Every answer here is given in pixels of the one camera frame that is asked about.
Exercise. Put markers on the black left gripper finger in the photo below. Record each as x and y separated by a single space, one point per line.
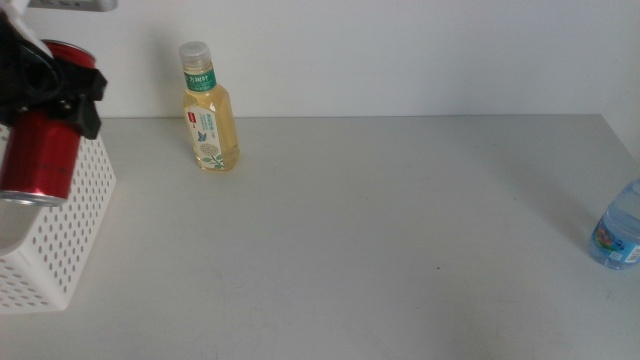
89 95

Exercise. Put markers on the red drink can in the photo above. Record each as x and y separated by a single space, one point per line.
37 160

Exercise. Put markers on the yellow tea bottle green label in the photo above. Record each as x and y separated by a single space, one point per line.
212 125

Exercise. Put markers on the clear water bottle blue cap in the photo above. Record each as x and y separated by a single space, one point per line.
620 230

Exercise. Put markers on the white perforated plastic basket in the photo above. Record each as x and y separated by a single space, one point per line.
75 220

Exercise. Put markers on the silver left wrist camera white mount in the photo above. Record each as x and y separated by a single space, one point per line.
75 4

